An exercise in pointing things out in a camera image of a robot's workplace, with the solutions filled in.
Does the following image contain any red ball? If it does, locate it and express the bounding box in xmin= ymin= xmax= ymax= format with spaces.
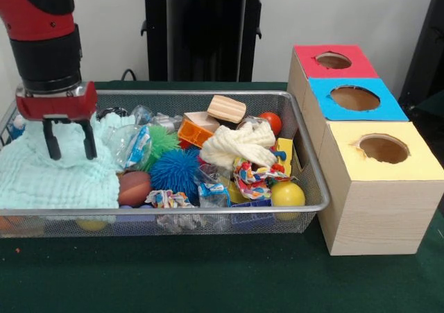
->
xmin=258 ymin=112 xmax=282 ymax=136

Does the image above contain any dark green table cloth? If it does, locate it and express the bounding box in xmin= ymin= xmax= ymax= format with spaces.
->
xmin=0 ymin=80 xmax=444 ymax=313

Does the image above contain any orange building block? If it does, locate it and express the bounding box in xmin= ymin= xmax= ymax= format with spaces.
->
xmin=177 ymin=117 xmax=214 ymax=149

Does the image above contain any clear mesh bin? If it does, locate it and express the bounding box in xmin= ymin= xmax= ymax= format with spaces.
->
xmin=0 ymin=90 xmax=332 ymax=239

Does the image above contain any yellow foam block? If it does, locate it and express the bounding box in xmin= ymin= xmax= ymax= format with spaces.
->
xmin=273 ymin=137 xmax=294 ymax=176

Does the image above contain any blue building block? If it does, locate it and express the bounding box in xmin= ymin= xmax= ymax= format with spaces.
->
xmin=231 ymin=197 xmax=273 ymax=208

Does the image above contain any clear plastic bottle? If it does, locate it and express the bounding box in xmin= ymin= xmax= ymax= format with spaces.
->
xmin=197 ymin=182 xmax=232 ymax=209
xmin=103 ymin=124 xmax=153 ymax=170

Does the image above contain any black chair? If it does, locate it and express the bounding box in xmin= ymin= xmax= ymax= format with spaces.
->
xmin=398 ymin=0 xmax=444 ymax=119

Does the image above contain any cream cloth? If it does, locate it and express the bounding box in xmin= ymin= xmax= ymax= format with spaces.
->
xmin=199 ymin=121 xmax=278 ymax=171

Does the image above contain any yellow ball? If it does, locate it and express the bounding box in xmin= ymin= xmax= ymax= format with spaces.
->
xmin=270 ymin=180 xmax=307 ymax=220

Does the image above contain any green spiky puffer toy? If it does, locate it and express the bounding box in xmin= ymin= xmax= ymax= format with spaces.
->
xmin=144 ymin=124 xmax=181 ymax=172

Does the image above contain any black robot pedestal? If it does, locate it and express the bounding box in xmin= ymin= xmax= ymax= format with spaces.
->
xmin=133 ymin=0 xmax=280 ymax=82

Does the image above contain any brown cardboard piece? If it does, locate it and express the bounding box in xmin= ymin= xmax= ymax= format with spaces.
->
xmin=183 ymin=111 xmax=221 ymax=133

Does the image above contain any multicolour rope knot toy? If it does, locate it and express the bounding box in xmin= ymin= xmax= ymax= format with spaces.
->
xmin=144 ymin=189 xmax=197 ymax=209

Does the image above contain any mint green cloth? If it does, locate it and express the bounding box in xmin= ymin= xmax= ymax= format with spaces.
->
xmin=0 ymin=113 xmax=137 ymax=210

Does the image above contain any black cable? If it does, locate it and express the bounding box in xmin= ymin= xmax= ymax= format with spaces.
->
xmin=121 ymin=69 xmax=150 ymax=82

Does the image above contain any wooden box with three holes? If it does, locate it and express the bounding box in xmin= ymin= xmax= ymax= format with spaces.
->
xmin=287 ymin=44 xmax=444 ymax=257

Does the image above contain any grey plastic toy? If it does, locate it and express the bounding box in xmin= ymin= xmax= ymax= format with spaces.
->
xmin=148 ymin=113 xmax=184 ymax=132

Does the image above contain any polka dot cloth toy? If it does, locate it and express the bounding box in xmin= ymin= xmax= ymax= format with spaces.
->
xmin=232 ymin=155 xmax=296 ymax=200

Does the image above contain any brown toy football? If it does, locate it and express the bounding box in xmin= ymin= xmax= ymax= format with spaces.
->
xmin=117 ymin=170 xmax=153 ymax=208

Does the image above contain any striped wooden block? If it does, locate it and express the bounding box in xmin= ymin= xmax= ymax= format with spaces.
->
xmin=207 ymin=94 xmax=248 ymax=124

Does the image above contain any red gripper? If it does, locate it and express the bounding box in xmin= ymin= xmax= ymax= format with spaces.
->
xmin=15 ymin=81 xmax=99 ymax=161

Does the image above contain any blue spiky ring toy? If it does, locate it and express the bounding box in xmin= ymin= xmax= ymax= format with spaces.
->
xmin=149 ymin=148 xmax=202 ymax=203

